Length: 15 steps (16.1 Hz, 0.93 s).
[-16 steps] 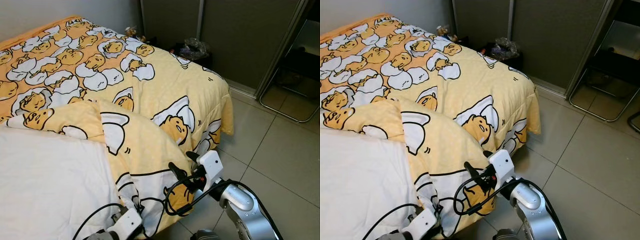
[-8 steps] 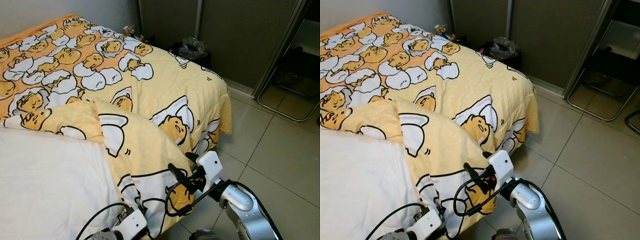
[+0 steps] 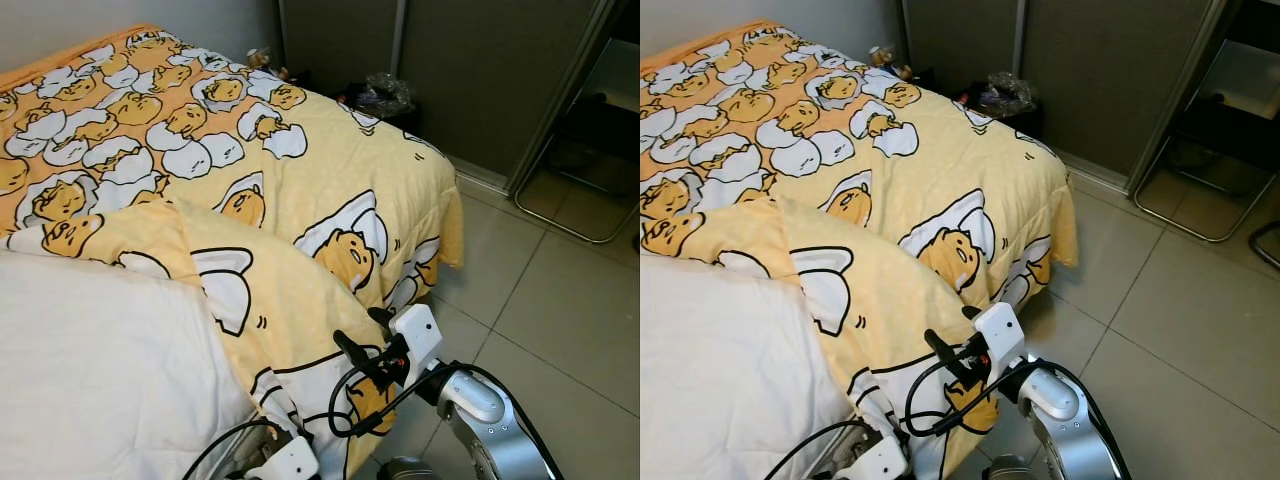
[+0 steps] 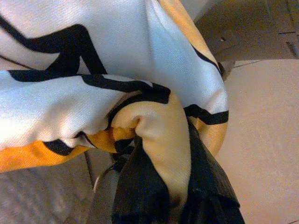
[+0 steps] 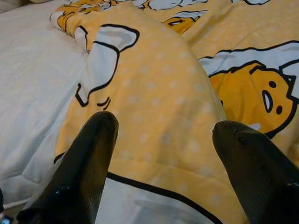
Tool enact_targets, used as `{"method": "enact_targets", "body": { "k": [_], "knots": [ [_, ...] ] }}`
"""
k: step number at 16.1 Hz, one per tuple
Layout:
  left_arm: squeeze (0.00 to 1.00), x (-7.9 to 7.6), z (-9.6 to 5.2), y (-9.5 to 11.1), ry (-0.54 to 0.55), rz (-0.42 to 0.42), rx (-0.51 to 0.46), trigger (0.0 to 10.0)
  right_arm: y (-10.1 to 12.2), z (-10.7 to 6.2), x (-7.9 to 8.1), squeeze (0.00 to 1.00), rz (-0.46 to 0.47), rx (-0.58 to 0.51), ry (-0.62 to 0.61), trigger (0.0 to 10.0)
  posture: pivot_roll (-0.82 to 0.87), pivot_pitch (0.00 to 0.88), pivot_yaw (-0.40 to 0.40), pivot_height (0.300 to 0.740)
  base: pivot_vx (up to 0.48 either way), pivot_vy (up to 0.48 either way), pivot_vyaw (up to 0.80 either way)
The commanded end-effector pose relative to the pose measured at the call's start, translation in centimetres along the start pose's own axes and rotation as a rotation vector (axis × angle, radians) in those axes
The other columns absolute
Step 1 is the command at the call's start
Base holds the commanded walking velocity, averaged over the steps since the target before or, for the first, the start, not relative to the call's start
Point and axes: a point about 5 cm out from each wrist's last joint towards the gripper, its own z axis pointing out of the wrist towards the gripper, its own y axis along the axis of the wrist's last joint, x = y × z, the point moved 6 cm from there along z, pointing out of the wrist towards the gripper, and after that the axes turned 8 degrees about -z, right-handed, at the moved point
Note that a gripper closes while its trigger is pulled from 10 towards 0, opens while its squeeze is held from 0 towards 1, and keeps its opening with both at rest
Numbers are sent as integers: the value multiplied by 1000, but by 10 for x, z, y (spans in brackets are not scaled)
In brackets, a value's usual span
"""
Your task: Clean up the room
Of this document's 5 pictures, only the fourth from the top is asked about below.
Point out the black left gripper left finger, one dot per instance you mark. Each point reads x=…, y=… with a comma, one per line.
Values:
x=140, y=186

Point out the yellow cartoon print blanket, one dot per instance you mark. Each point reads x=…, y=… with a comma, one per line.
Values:
x=116, y=58

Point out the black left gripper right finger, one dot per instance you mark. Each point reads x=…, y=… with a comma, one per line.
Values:
x=210, y=182

